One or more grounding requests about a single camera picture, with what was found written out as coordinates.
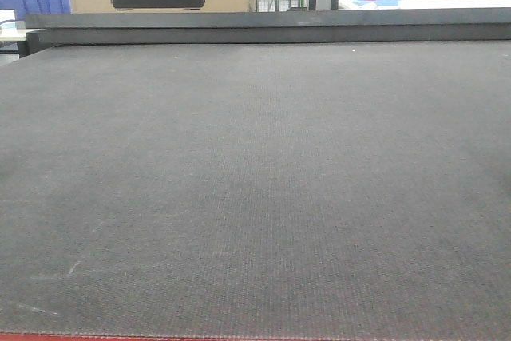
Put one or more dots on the white table far left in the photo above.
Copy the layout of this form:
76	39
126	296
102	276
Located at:
12	30

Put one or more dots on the white table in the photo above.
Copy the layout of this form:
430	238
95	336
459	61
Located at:
12	30
431	4

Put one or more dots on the black conveyor belt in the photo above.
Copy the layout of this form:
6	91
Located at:
319	191

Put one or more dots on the black conveyor end rail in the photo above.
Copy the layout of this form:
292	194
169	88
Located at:
328	26

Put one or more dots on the blue tray far table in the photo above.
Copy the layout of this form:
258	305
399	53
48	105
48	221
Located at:
380	3

